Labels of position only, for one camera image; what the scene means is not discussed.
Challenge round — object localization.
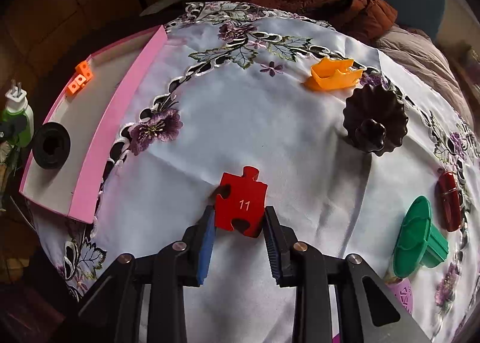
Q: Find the purple perforated egg shell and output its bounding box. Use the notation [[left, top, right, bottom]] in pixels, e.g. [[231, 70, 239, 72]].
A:
[[331, 276, 415, 343]]

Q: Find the red puzzle piece number 11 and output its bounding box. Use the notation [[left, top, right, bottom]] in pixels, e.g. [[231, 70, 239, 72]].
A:
[[215, 166, 268, 238]]

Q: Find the green plastic stamp mold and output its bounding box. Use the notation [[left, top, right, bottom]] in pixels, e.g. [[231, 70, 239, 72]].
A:
[[392, 196, 449, 279]]

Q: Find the dark red capsule toy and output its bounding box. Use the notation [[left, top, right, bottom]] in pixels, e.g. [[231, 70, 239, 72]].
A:
[[437, 172, 461, 233]]

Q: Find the white floral embroidered tablecloth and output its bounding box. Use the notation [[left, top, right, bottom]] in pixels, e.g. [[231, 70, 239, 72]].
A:
[[34, 2, 479, 342]]

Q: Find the black round disc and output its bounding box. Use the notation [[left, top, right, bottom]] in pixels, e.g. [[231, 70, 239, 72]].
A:
[[32, 122, 71, 170]]

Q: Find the dark brown fluted flower mold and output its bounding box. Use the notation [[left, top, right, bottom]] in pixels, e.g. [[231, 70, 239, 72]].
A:
[[343, 85, 408, 157]]

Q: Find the pink shallow tray box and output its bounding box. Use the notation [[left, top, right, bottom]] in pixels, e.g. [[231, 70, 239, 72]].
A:
[[19, 25, 167, 224]]

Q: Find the white plug green bottle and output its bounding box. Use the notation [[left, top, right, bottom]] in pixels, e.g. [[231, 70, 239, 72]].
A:
[[1, 80, 34, 148]]

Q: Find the orange plastic boat mold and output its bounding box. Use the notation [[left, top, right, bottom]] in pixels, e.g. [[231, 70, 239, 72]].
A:
[[304, 58, 364, 91]]

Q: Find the orange cube block toy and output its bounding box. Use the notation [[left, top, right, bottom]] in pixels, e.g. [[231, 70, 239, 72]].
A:
[[66, 61, 94, 96]]

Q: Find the beige grey blanket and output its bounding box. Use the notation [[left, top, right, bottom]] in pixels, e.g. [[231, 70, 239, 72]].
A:
[[374, 24, 474, 127]]

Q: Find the rust brown puffer jacket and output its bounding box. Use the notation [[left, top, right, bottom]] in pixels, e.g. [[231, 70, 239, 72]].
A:
[[226, 0, 398, 45]]

